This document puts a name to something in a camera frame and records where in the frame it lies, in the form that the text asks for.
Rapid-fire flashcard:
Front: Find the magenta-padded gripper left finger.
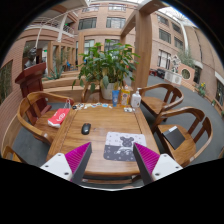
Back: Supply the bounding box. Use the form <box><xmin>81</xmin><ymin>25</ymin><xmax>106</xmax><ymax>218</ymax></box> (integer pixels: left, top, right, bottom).
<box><xmin>39</xmin><ymin>141</ymin><xmax>93</xmax><ymax>185</ymax></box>

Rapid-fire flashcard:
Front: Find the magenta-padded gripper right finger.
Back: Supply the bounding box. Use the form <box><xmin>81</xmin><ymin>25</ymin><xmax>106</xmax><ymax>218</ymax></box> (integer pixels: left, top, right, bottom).
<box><xmin>132</xmin><ymin>142</ymin><xmax>184</xmax><ymax>186</ymax></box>

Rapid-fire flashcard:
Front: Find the black computer mouse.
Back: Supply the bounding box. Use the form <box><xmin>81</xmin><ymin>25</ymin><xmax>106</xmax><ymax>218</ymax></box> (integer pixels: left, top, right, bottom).
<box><xmin>81</xmin><ymin>122</ymin><xmax>92</xmax><ymax>136</ymax></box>

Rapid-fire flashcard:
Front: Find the white grey bear-print mouse pad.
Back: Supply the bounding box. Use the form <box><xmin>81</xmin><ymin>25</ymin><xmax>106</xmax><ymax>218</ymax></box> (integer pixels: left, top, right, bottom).
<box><xmin>103</xmin><ymin>131</ymin><xmax>148</xmax><ymax>163</ymax></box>

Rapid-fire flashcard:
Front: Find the black notebook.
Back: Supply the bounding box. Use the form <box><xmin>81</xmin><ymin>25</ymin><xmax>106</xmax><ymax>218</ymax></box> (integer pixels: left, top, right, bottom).
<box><xmin>161</xmin><ymin>125</ymin><xmax>186</xmax><ymax>151</ymax></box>

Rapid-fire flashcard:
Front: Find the red paper bag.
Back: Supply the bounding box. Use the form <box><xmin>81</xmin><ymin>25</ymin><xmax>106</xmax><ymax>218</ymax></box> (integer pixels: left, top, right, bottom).
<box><xmin>47</xmin><ymin>99</ymin><xmax>73</xmax><ymax>129</ymax></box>

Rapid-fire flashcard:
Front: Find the white pump dispenser bottle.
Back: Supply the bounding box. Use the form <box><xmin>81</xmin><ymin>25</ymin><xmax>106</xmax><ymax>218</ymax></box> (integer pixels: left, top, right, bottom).
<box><xmin>130</xmin><ymin>87</ymin><xmax>142</xmax><ymax>109</ymax></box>

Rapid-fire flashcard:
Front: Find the yellow liquid bottle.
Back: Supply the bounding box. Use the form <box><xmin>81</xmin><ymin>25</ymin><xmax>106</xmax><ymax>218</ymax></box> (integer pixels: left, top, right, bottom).
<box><xmin>120</xmin><ymin>85</ymin><xmax>131</xmax><ymax>108</ymax></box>

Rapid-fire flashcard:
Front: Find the blue squeeze tube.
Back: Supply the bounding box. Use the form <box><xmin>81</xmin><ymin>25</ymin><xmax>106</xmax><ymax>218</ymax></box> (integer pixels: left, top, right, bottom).
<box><xmin>112</xmin><ymin>89</ymin><xmax>120</xmax><ymax>108</ymax></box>

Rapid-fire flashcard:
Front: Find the yellow flowering potted plant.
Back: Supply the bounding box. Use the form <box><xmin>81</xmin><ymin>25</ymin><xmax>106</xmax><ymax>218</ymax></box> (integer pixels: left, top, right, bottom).
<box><xmin>196</xmin><ymin>82</ymin><xmax>208</xmax><ymax>98</ymax></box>

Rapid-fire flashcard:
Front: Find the dark red wooden lectern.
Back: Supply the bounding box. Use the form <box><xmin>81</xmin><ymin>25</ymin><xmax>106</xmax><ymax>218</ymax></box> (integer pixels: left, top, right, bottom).
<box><xmin>14</xmin><ymin>62</ymin><xmax>53</xmax><ymax>126</ymax></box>

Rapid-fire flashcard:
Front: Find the spiky green agave plant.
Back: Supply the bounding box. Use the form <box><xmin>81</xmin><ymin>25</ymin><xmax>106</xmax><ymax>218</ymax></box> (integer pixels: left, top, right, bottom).
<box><xmin>44</xmin><ymin>59</ymin><xmax>66</xmax><ymax>81</ymax></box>

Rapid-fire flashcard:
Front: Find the white abstract sculpture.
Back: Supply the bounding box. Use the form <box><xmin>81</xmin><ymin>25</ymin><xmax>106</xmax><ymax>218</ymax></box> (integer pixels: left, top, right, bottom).
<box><xmin>168</xmin><ymin>54</ymin><xmax>183</xmax><ymax>74</ymax></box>

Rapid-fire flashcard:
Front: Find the green plant in white pot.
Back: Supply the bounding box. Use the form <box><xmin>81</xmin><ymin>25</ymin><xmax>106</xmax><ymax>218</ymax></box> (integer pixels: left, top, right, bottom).
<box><xmin>71</xmin><ymin>39</ymin><xmax>141</xmax><ymax>101</ymax></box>

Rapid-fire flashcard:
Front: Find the dark bust statue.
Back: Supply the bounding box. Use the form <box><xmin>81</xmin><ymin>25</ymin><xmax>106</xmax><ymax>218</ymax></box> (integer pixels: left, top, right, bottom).
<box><xmin>24</xmin><ymin>46</ymin><xmax>38</xmax><ymax>69</ymax></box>

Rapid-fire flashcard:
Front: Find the white stone pedestal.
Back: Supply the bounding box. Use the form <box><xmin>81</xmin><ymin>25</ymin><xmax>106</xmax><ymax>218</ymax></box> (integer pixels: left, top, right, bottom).
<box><xmin>164</xmin><ymin>70</ymin><xmax>183</xmax><ymax>85</ymax></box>

